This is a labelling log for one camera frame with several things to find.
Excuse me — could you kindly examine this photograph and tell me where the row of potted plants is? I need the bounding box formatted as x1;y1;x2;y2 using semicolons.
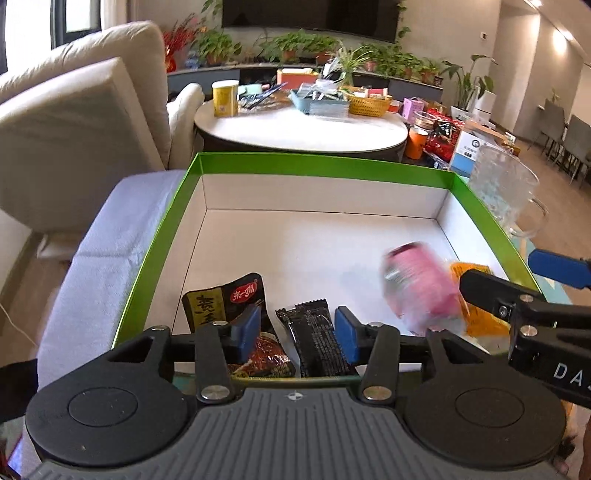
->
196;28;445;85

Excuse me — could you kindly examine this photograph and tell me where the heap of red snack bags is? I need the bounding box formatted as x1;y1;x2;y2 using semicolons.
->
424;108;466;164

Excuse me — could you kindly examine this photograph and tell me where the orange paper cup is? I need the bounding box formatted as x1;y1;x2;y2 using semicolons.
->
405;127;430;161

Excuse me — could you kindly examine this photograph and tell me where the spider plant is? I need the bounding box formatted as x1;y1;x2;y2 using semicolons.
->
331;45;371;88

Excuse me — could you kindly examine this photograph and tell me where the orange box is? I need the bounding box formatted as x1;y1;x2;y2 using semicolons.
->
276;68;319;91

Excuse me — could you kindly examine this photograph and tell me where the white and blue carton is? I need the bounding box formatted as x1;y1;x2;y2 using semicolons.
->
450;126;509;179

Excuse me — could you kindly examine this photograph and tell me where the wicker basket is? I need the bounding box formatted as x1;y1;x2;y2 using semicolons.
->
346;95;393;117

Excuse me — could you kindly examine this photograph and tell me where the blue plastic basket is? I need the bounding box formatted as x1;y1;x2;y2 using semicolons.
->
290;87;350;117

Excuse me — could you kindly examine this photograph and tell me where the red flower arrangement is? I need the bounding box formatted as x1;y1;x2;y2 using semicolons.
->
163;13;205;71

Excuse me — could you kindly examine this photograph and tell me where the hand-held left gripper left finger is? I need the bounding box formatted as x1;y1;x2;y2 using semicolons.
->
107;305;263;403

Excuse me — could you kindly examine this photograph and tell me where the cream seat cushion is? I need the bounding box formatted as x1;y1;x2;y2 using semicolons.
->
0;58;165;232

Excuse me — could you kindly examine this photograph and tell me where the grey dining chair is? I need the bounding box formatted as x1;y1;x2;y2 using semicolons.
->
561;115;591;176
538;98;568;155

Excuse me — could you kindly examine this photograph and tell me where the lilac cloth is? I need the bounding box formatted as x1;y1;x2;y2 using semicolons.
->
37;170;189;389

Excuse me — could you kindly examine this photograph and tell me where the dark low cabinet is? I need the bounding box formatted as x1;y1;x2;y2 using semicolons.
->
167;64;445;103

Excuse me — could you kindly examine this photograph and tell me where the green cardboard box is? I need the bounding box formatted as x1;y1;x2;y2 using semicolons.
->
112;152;546;384

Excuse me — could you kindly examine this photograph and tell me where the window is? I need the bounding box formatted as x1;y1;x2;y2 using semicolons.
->
0;0;122;75

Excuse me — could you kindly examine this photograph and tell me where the dark snack packet red label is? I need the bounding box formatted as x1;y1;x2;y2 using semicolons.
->
181;272;297;378

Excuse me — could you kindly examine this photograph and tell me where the round white table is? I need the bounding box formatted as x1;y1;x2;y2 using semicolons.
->
194;99;409;163

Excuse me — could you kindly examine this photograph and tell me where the black snack bar packet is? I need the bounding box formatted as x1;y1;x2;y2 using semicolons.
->
276;299;358;378

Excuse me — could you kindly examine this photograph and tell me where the dark cloth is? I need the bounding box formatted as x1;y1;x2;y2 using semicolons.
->
0;360;38;468

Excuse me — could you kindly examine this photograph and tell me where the yellow canister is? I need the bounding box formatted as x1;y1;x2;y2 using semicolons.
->
211;80;240;117

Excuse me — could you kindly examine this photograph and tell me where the pink gift box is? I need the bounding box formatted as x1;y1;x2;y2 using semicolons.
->
401;97;430;123

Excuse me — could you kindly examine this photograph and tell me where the large-leaf floor plant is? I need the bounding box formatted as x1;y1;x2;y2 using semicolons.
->
442;54;499;118

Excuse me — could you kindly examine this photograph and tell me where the white cable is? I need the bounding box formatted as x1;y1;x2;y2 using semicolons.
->
0;302;40;348

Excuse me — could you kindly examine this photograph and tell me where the black television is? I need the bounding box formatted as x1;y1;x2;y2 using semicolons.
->
222;0;402;44

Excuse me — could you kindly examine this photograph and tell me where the cream armchair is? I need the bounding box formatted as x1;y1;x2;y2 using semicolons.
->
0;21;205;232

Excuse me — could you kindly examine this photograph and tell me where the orange snack packet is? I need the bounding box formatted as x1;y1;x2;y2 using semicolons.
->
445;261;511;340

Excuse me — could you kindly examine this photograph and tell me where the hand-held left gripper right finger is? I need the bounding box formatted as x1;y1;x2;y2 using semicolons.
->
334;305;497;402

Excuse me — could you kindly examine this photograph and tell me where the pink snack packet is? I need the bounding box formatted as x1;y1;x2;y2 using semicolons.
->
379;241;467;335

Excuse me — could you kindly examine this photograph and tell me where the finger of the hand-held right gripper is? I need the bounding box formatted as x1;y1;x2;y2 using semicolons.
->
527;249;591;291
458;269;591;365

